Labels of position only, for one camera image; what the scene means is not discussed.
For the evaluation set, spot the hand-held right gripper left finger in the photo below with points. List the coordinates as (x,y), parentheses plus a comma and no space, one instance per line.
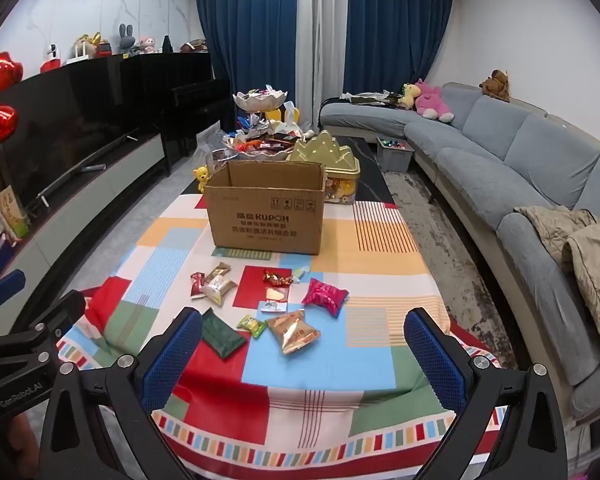
(175,355)

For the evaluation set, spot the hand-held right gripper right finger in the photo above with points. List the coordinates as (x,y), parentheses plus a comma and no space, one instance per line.
(435,360)

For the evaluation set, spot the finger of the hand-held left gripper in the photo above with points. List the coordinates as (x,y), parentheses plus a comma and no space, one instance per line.
(55,317)
(2,286)

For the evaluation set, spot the dark green snack packet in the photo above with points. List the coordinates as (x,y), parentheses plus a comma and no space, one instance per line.
(222,337)

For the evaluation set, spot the green yellow candy packet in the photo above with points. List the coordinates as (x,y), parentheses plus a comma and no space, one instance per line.
(252,325)

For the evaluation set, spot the white orange snack packet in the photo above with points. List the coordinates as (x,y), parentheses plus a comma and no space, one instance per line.
(220,285)

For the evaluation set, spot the pale green candy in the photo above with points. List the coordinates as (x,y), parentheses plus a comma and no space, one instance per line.
(298,274)

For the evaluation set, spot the brown cardboard box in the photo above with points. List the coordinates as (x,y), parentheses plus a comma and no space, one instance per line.
(265,220)

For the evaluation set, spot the pile of assorted snacks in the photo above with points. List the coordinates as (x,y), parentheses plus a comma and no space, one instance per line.
(262,142)
(260,92)

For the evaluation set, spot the upright picture books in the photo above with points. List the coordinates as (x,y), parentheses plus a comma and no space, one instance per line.
(10,212)

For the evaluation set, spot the colourful patchwork tablecloth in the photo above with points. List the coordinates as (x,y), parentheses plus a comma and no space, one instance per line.
(380,280)

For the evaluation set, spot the grey television cabinet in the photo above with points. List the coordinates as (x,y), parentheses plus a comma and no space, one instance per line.
(80,210)

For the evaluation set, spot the orange gold snack packet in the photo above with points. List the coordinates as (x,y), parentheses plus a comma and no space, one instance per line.
(292,332)

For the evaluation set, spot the red gold wrapped candy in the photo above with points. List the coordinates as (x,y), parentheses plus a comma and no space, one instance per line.
(275,277)

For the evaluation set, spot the pink snack packet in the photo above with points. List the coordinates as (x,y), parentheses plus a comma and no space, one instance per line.
(324,296)

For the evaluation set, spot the large black television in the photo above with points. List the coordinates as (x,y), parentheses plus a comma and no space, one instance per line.
(70,120)

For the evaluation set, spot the yellow bear figurine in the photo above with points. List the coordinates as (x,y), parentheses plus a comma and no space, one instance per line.
(201,177)

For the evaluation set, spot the red foil balloon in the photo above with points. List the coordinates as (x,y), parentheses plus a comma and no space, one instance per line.
(0,105)

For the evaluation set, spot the beige quilted jacket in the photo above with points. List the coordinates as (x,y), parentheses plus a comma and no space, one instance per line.
(585,255)

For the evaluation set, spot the clear jar of nuts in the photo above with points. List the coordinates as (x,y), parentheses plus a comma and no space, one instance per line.
(217,165)

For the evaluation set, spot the grey sofa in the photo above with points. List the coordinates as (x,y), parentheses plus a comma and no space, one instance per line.
(480,160)

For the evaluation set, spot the grey storage bin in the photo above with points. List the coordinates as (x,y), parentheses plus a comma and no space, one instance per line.
(395,157)

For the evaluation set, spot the clear plastic bag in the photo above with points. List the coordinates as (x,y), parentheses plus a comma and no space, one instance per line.
(210,142)

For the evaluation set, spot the gold mountain-lid tin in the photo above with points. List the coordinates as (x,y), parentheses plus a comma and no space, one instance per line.
(330,160)

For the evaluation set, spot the white red robot toy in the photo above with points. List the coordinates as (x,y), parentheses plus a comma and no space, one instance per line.
(52,55)

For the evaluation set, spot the gold white ornament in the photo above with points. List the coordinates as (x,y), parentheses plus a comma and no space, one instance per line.
(85,47)

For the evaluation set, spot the pink plush toy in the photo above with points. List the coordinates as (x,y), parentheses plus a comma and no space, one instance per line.
(432,102)

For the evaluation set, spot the black piano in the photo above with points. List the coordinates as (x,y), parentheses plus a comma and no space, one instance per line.
(180,90)

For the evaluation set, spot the yellow plastic object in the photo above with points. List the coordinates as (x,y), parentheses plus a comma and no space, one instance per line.
(275,115)

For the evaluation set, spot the white tiered snack tray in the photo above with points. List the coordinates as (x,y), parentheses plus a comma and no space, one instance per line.
(260,103)

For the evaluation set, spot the yellow plush toy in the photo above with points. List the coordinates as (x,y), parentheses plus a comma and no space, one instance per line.
(409,94)

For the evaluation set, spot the clothes heap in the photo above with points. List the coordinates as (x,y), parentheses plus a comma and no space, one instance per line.
(370,97)

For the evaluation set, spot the grey bunny plush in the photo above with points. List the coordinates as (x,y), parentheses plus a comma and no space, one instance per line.
(125,40)

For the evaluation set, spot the pink pig plush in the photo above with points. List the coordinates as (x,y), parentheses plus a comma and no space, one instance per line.
(147,45)

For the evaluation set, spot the brown plush toy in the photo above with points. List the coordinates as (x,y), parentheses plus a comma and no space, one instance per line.
(495,85)

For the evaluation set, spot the black cone metronome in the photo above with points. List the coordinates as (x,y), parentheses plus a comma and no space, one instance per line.
(167,45)

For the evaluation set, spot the stack of books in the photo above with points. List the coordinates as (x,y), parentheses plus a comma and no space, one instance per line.
(195,46)

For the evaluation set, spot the blue curtain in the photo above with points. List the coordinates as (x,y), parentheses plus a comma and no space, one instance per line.
(250,35)
(395,25)

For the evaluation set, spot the white sheer curtain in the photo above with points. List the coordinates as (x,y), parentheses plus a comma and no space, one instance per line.
(322,35)

